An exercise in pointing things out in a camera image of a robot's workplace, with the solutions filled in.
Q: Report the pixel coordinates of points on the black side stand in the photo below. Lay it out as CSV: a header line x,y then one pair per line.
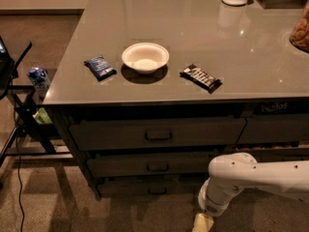
x,y
28,138

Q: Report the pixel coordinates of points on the black candy bar wrapper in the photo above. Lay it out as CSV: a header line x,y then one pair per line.
x,y
201,78

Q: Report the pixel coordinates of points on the drawer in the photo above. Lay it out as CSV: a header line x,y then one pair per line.
x,y
275,128
271,154
134,134
152,185
150,164

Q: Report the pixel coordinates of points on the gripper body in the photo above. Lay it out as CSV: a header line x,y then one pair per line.
x,y
210,205

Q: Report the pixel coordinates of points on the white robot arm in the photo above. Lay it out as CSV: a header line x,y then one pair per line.
x,y
230,175

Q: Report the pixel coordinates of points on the green packet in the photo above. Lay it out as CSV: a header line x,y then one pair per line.
x,y
42,117

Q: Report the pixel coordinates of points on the blue snack packet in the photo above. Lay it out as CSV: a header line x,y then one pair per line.
x,y
100,68

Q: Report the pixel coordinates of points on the white bowl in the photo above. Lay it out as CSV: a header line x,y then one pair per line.
x,y
145,57

